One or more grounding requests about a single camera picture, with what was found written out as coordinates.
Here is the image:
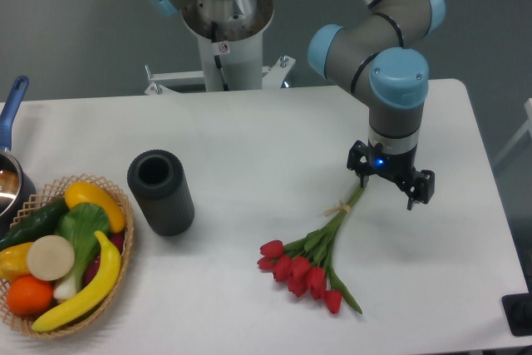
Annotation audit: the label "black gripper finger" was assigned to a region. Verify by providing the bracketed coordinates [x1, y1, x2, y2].
[347, 150, 370, 188]
[407, 171, 435, 210]

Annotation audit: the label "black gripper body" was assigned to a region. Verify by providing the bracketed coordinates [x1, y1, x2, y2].
[350, 141, 432, 194]

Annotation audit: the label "red tulip bouquet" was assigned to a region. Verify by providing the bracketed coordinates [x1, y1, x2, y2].
[257, 187, 363, 314]

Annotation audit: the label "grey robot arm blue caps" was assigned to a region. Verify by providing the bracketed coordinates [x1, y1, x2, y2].
[149, 0, 446, 204]

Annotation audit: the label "black device at table edge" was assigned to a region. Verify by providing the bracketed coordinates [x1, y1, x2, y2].
[501, 293, 531, 337]

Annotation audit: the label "dark grey ribbed vase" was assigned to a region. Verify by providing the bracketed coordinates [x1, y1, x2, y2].
[127, 150, 195, 236]

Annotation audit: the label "dark red vegetable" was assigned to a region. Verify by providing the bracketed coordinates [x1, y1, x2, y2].
[83, 232, 125, 287]

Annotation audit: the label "yellow squash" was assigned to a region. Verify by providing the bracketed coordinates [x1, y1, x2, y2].
[64, 181, 126, 234]

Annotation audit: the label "green bok choy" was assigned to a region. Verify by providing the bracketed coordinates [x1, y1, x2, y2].
[53, 202, 110, 303]

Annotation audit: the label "yellow banana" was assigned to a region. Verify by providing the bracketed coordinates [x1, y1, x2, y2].
[32, 230, 121, 333]

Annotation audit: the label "green cucumber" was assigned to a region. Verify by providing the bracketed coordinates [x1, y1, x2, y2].
[1, 198, 69, 250]

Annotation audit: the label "beige round radish slice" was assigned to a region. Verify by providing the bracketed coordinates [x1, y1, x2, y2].
[26, 235, 75, 281]

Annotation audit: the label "orange fruit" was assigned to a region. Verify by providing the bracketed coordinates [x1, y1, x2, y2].
[7, 275, 53, 316]

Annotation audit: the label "yellow bell pepper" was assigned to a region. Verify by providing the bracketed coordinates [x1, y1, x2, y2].
[0, 242, 33, 281]

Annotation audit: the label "woven wicker basket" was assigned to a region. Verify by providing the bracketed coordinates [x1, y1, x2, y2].
[1, 174, 135, 339]

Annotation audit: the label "white frame at right edge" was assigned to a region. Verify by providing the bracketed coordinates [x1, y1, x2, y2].
[493, 98, 531, 170]

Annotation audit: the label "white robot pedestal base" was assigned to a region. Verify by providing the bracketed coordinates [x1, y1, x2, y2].
[145, 0, 296, 95]

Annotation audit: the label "blue handled saucepan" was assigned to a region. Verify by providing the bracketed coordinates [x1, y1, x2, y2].
[1, 76, 36, 238]

